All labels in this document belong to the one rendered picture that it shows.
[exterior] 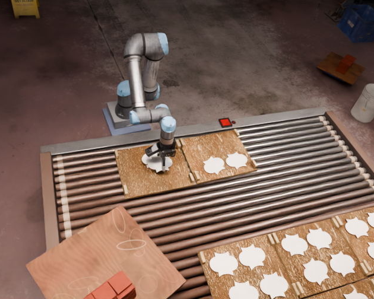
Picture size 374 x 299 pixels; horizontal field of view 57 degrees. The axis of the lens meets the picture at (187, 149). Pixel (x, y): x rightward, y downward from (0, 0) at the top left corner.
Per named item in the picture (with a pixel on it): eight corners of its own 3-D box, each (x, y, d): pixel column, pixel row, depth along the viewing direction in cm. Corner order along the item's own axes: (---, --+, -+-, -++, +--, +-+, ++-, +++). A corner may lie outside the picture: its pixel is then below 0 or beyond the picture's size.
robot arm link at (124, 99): (116, 95, 227) (115, 79, 217) (136, 94, 231) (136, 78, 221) (118, 107, 220) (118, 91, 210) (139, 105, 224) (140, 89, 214)
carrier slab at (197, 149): (178, 141, 224) (178, 139, 222) (234, 131, 236) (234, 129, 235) (196, 184, 204) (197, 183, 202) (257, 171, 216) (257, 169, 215)
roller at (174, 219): (62, 242, 175) (60, 238, 171) (364, 175, 232) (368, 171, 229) (62, 251, 172) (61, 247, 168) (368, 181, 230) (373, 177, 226)
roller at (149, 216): (60, 234, 178) (59, 229, 174) (360, 169, 235) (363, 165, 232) (62, 242, 175) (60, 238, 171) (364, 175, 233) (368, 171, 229)
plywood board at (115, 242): (26, 266, 151) (25, 265, 149) (121, 206, 176) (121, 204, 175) (88, 367, 130) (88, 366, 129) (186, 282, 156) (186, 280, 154)
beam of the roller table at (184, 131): (41, 152, 212) (39, 145, 207) (320, 111, 273) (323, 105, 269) (42, 162, 207) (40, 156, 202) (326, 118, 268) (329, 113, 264)
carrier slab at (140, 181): (113, 152, 211) (113, 150, 210) (177, 142, 223) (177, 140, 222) (125, 199, 190) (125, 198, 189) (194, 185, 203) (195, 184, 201)
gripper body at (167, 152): (174, 158, 197) (177, 144, 188) (160, 160, 195) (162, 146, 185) (171, 148, 202) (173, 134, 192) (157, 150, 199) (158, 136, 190)
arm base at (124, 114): (112, 105, 234) (111, 95, 227) (133, 102, 240) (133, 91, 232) (118, 121, 226) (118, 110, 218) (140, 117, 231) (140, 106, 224)
